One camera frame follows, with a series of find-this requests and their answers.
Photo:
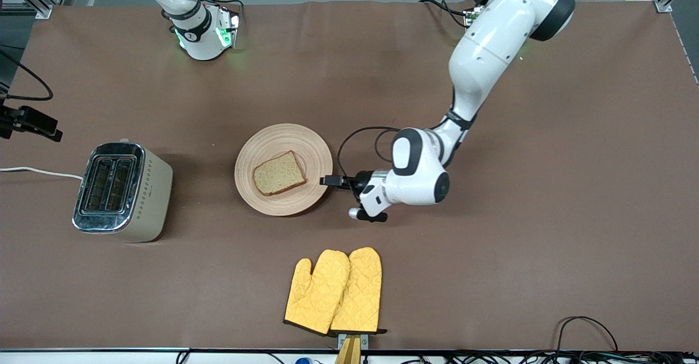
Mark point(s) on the yellow quilted oven mitt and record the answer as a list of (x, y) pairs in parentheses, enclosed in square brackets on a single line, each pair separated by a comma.
[(314, 293), (360, 287)]

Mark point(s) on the brown toast slice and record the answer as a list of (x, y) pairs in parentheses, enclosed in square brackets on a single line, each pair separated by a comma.
[(278, 174)]

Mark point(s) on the round wooden plate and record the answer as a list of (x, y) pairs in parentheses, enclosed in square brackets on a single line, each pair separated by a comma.
[(284, 135)]

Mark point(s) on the chrome beige toaster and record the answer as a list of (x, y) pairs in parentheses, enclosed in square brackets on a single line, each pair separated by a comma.
[(147, 189)]

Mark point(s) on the wooden hook with metal bracket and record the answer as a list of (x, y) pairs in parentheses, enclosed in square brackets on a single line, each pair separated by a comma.
[(349, 350)]

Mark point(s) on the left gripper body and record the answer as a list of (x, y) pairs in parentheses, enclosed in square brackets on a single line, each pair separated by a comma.
[(361, 180)]

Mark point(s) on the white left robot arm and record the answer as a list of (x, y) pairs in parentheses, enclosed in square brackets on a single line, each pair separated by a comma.
[(491, 42)]

